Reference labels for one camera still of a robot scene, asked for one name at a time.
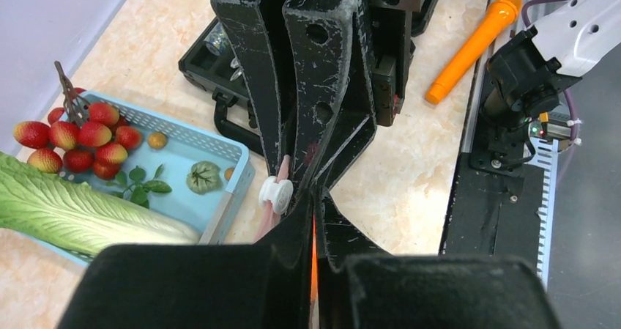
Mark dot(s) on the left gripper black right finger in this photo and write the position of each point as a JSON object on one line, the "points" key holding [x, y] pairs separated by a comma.
{"points": [[362, 286]]}

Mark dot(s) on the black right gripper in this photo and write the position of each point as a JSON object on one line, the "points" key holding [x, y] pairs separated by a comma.
{"points": [[338, 109]]}

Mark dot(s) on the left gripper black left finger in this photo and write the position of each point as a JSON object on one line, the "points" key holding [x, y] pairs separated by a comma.
{"points": [[263, 285]]}

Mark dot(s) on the clear zip bag pink dots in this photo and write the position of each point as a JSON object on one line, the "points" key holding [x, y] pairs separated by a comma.
{"points": [[274, 198]]}

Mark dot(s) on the black poker chip case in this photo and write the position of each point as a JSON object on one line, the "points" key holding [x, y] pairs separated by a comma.
{"points": [[210, 65]]}

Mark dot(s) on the green toy leaf sprig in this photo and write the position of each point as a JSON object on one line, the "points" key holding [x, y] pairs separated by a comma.
{"points": [[135, 186]]}

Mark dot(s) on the small brown toy potato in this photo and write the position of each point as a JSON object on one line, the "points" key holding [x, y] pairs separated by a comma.
{"points": [[157, 140]]}

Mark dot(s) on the green white toy cabbage stalk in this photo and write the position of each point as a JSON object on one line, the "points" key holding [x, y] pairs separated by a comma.
{"points": [[77, 217]]}

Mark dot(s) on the orange handled tool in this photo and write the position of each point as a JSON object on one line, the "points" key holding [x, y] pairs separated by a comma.
{"points": [[499, 15]]}

